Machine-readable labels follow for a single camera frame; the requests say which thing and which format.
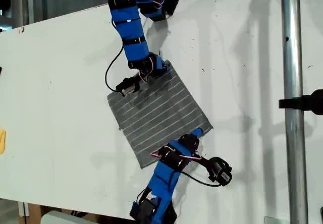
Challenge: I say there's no grey striped towel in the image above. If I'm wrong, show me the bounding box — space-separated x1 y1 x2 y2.
106 59 214 170

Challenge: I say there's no black clamp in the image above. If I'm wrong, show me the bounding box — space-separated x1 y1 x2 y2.
278 89 323 116

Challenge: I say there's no white plastic container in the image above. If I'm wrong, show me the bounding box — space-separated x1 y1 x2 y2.
40 210 99 224

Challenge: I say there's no brown cardboard box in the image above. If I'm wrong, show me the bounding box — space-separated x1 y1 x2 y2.
19 203 48 224

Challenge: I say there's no yellow object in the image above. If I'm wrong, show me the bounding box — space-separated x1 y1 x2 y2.
0 129 7 155

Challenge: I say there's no white table leg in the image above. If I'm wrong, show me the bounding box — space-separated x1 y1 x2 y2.
17 201 30 218

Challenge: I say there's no black camera stalk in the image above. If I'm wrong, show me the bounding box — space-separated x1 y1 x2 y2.
198 156 214 171

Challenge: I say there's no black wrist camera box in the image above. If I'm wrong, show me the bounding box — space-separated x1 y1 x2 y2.
208 156 233 186
115 76 141 96

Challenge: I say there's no black camera cable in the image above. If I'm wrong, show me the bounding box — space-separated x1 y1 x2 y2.
104 44 125 93
180 171 223 188

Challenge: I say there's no steel post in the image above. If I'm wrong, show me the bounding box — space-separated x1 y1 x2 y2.
280 0 310 224

